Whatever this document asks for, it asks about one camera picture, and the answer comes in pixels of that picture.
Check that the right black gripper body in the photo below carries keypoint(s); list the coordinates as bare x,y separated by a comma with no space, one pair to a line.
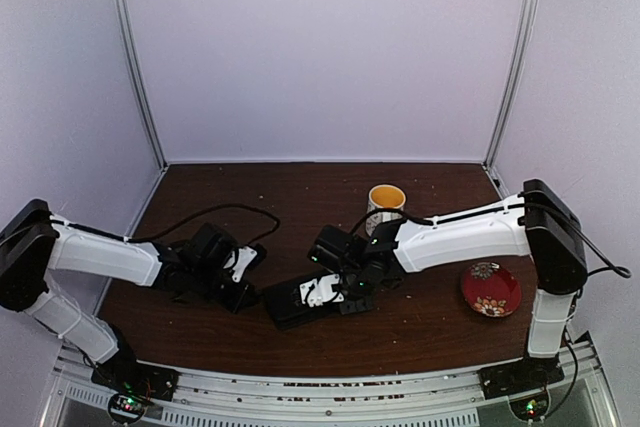
359,286

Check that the left aluminium corner post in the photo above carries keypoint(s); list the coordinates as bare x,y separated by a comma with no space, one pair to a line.
137,82

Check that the black zippered tool case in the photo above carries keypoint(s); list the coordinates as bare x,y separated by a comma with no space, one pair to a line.
284,306

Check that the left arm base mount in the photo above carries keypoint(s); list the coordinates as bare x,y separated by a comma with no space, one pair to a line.
124,374

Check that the white floral mug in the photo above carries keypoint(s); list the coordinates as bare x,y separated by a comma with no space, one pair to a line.
384,196

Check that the aluminium corner post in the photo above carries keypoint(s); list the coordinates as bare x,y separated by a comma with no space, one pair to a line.
137,82
524,31

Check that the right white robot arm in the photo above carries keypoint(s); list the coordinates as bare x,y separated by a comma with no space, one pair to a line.
534,223

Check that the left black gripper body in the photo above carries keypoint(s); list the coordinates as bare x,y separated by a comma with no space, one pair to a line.
206,283

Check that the right aluminium corner post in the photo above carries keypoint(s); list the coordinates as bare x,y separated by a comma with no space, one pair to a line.
524,31

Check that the red floral plate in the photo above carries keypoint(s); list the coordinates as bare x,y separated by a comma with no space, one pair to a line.
490,290

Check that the aluminium front rail frame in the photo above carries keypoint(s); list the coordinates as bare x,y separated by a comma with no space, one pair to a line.
452,397

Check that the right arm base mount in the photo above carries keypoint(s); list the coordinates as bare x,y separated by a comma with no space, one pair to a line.
519,376

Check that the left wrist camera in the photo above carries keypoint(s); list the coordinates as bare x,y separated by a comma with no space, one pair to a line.
243,259

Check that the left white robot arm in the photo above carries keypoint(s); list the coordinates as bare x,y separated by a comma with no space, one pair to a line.
37,242

